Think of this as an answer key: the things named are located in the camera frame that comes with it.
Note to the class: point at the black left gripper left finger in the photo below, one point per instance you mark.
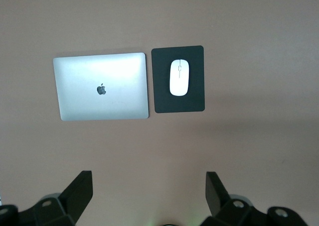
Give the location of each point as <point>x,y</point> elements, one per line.
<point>74,198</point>

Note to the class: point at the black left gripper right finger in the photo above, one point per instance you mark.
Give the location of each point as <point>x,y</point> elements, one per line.
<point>221,198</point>

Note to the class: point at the white computer mouse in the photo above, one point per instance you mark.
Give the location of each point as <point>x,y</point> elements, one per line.
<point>179,78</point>

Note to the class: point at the black mouse pad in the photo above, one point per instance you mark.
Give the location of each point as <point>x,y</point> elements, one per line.
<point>162,99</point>

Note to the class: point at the brown table cover sheet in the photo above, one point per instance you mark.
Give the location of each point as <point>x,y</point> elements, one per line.
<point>159,146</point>

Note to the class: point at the silver laptop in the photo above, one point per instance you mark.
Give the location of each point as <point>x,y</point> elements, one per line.
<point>99,69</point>

